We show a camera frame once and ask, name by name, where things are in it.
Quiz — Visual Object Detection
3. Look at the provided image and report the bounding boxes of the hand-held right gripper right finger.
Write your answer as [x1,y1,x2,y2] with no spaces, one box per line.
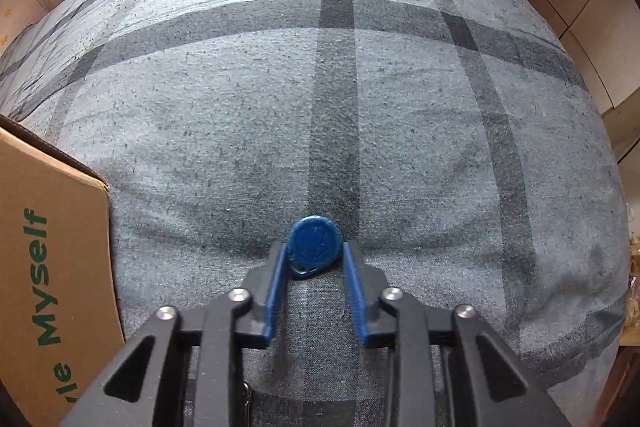
[342,241,573,427]

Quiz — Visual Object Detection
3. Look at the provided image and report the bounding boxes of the brown cardboard box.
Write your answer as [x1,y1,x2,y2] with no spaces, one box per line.
[0,114,126,427]

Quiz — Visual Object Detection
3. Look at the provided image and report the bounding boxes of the blue round key fob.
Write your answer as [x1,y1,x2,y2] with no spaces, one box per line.
[286,215,344,280]

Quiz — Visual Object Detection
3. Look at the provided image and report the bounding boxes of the clear snack bag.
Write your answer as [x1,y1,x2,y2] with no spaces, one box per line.
[625,202,640,333]

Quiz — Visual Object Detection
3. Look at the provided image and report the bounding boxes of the beige cabinet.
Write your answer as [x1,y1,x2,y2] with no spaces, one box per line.
[525,0,640,162]

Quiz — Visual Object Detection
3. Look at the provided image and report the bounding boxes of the grey plaid blanket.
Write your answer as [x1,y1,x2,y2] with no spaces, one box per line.
[0,0,631,427]

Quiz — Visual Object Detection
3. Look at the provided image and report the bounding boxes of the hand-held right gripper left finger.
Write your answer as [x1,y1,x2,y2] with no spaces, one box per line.
[57,241,290,427]

